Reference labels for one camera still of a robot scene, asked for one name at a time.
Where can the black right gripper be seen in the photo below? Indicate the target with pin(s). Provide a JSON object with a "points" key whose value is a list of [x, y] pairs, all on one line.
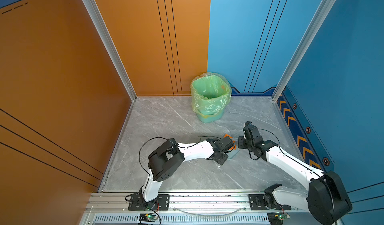
{"points": [[240, 140]]}

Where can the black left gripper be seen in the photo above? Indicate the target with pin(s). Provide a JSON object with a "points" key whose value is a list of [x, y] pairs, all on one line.
{"points": [[222, 161]]}

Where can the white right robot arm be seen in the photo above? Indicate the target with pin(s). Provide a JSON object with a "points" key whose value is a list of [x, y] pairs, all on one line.
{"points": [[325, 196]]}

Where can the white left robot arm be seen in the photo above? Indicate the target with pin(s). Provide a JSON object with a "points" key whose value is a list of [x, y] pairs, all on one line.
{"points": [[168, 157]]}

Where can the small orange paper scrap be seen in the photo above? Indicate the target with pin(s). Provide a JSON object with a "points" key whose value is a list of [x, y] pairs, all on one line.
{"points": [[228, 143]]}

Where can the green trash bin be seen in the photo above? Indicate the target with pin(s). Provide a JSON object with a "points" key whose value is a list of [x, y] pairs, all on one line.
{"points": [[211, 113]]}

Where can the right green circuit board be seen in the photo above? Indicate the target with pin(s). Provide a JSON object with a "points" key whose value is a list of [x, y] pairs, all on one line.
{"points": [[277, 219]]}

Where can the green circuit board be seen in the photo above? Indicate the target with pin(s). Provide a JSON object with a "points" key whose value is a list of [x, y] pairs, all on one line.
{"points": [[148, 219], [277, 219]]}

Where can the left green circuit board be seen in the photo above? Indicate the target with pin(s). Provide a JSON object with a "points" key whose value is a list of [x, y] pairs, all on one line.
{"points": [[148, 219]]}

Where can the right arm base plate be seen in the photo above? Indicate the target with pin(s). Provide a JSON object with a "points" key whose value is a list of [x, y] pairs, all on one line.
{"points": [[263, 202]]}

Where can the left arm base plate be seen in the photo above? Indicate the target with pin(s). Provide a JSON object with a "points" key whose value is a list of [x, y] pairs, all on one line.
{"points": [[136, 202]]}

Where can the aluminium front rail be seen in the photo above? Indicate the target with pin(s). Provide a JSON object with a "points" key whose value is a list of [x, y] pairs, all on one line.
{"points": [[190, 202]]}

